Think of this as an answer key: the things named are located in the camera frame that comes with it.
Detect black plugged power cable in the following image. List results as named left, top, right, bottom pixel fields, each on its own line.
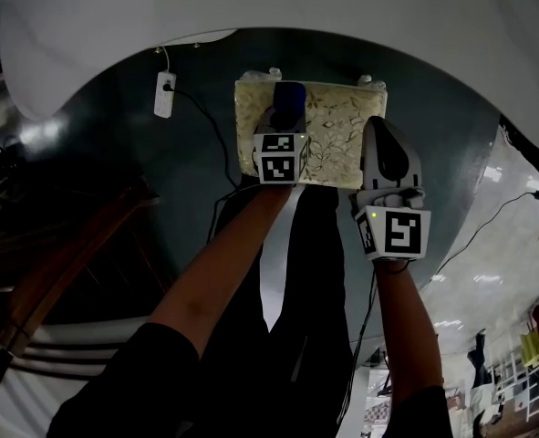
left=163, top=84, right=252, bottom=246

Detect white striped bedding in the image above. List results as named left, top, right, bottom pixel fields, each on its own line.
left=0, top=319, right=129, bottom=438

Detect white power cable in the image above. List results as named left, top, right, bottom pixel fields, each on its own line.
left=155, top=45, right=174, bottom=74

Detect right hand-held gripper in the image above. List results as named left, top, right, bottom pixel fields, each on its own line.
left=350, top=115, right=432, bottom=262

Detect person's black trousers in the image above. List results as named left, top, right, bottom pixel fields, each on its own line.
left=202, top=183, right=359, bottom=438

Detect black floor cable with adapter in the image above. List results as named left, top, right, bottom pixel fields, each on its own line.
left=432, top=189, right=539, bottom=278

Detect blue cloth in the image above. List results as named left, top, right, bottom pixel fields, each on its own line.
left=272, top=80, right=308, bottom=128

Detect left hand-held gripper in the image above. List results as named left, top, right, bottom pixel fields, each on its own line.
left=252, top=106, right=312, bottom=185

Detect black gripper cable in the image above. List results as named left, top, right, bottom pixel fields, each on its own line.
left=339, top=266, right=380, bottom=429

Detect cream patterned footstool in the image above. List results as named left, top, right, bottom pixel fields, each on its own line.
left=233, top=67, right=389, bottom=191

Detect dark wooden bed frame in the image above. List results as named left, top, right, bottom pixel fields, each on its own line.
left=0, top=175, right=163, bottom=387

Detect person's left forearm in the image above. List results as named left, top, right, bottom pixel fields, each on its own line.
left=149, top=183, right=294, bottom=360

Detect white power strip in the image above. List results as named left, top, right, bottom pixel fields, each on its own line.
left=153, top=70, right=178, bottom=120

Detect yellow bag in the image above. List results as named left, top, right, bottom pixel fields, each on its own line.
left=519, top=328, right=539, bottom=370

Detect person's black shirt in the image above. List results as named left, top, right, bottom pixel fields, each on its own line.
left=47, top=321, right=455, bottom=438

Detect person's right forearm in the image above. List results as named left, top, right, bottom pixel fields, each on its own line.
left=372, top=257, right=446, bottom=403

